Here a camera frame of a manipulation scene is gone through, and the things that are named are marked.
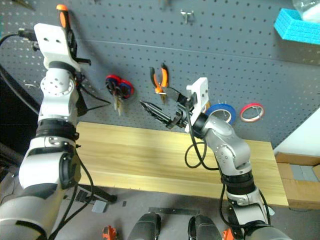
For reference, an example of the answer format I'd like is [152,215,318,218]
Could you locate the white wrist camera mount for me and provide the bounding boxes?
[184,77,210,134]
[33,22,81,72]

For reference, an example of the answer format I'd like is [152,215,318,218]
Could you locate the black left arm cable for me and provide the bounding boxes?
[0,27,95,240]

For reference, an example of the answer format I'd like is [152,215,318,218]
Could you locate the small grey floor block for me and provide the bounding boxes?
[91,201,109,214]

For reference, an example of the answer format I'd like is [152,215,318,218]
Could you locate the blue tape roll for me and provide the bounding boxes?
[204,103,237,125]

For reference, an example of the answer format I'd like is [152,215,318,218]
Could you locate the clear plastic bag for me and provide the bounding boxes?
[291,0,320,24]

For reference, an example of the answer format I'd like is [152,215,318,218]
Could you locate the dark rounded shape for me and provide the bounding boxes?
[187,214,222,240]
[128,211,162,240]

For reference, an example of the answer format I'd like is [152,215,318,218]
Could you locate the red tape roll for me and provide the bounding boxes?
[239,101,265,123]

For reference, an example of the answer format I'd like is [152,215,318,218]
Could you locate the orange needle-nose pliers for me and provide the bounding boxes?
[149,62,170,104]

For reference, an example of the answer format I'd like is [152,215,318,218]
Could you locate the black metal table leg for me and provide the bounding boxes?
[74,183,118,208]

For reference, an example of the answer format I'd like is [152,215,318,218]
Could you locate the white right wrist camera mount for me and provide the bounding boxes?
[184,77,210,134]

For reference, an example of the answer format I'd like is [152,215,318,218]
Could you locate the short metal peg hook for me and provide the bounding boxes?
[179,9,195,25]

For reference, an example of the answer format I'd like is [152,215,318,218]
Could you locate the brown cardboard box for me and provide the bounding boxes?
[274,151,320,211]

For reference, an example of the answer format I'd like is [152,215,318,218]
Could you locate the grey metal pegboard wall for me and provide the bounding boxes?
[0,0,320,150]

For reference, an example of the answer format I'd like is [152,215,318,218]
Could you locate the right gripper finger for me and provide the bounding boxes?
[139,100,181,130]
[164,87,188,105]

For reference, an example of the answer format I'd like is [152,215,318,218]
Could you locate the orange floor object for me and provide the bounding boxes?
[101,225,117,240]
[222,228,236,240]

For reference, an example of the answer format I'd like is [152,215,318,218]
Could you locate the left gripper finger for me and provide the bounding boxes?
[66,24,78,60]

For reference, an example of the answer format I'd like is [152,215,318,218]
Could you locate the black cabinet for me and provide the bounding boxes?
[0,69,41,176]

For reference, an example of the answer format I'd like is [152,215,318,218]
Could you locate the cyan brick-pattern basket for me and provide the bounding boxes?
[273,7,320,46]

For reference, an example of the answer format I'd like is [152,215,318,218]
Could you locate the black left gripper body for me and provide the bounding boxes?
[71,57,92,66]

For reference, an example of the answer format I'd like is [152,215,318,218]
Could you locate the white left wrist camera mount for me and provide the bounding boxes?
[33,22,81,72]

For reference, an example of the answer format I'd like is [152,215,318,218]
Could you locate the flat metal bar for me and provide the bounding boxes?
[147,206,201,216]

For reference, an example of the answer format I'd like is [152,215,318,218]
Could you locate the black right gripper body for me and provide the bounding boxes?
[174,94,195,127]

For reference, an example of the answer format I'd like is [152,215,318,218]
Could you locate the red and blue scissors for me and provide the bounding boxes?
[104,74,135,117]

